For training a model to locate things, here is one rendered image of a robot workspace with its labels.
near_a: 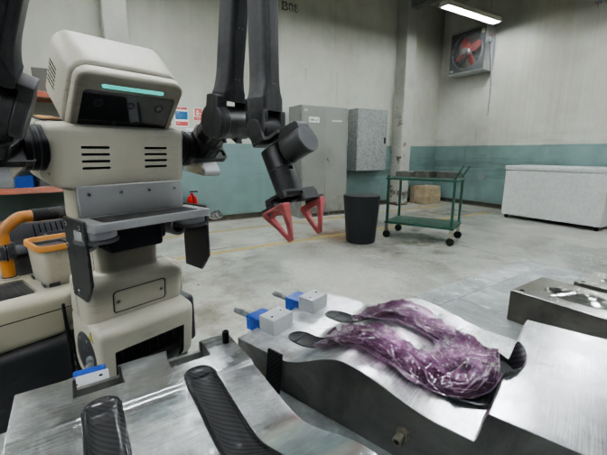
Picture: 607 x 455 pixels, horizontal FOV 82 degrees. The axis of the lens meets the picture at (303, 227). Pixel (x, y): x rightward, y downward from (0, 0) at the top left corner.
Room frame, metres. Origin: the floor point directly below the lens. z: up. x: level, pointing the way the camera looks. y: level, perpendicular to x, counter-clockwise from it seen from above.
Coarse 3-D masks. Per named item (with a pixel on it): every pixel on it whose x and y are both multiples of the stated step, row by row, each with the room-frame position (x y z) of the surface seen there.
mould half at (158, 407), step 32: (160, 352) 0.44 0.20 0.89; (224, 352) 0.44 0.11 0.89; (64, 384) 0.37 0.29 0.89; (128, 384) 0.37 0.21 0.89; (160, 384) 0.37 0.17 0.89; (224, 384) 0.38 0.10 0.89; (256, 384) 0.38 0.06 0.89; (32, 416) 0.32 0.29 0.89; (64, 416) 0.32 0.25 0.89; (128, 416) 0.32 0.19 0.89; (160, 416) 0.33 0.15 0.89; (192, 416) 0.33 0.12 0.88; (256, 416) 0.33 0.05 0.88; (288, 416) 0.33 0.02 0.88; (32, 448) 0.28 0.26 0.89; (64, 448) 0.28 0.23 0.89; (160, 448) 0.29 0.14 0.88; (192, 448) 0.29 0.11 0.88; (288, 448) 0.27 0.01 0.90; (320, 448) 0.25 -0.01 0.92; (352, 448) 0.24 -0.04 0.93
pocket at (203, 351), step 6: (204, 348) 0.46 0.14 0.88; (186, 354) 0.46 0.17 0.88; (192, 354) 0.46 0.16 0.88; (198, 354) 0.47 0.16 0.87; (204, 354) 0.46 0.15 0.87; (168, 360) 0.45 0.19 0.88; (174, 360) 0.45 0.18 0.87; (180, 360) 0.45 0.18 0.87; (186, 360) 0.46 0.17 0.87; (174, 366) 0.45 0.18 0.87
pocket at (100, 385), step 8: (120, 368) 0.41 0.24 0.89; (112, 376) 0.41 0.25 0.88; (120, 376) 0.41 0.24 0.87; (72, 384) 0.38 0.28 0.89; (88, 384) 0.39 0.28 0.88; (96, 384) 0.39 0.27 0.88; (104, 384) 0.40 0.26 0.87; (112, 384) 0.40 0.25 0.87; (80, 392) 0.38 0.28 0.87; (88, 392) 0.39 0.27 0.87
